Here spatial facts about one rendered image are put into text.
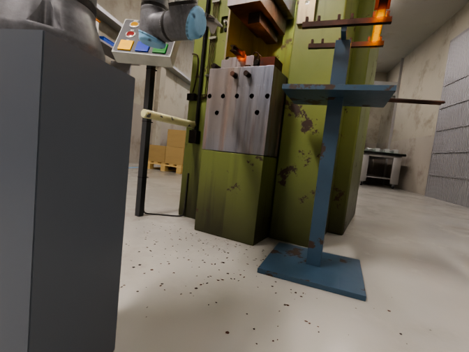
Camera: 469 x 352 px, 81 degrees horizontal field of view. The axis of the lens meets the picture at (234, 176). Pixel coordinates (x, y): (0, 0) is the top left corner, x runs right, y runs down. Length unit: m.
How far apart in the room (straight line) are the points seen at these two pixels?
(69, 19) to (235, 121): 1.06
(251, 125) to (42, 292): 1.16
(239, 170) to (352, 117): 0.88
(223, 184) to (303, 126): 0.53
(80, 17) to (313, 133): 1.22
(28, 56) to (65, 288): 0.35
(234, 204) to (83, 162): 1.06
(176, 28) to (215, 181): 0.83
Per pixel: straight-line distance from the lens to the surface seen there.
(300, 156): 1.55
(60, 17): 0.55
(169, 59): 1.72
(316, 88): 1.14
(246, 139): 1.45
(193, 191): 1.86
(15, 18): 0.55
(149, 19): 1.06
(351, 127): 1.96
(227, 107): 1.52
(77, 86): 0.50
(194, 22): 0.96
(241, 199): 1.46
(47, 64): 0.47
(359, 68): 2.04
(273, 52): 2.12
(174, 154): 5.05
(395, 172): 7.92
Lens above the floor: 0.47
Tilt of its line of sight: 5 degrees down
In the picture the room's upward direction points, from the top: 6 degrees clockwise
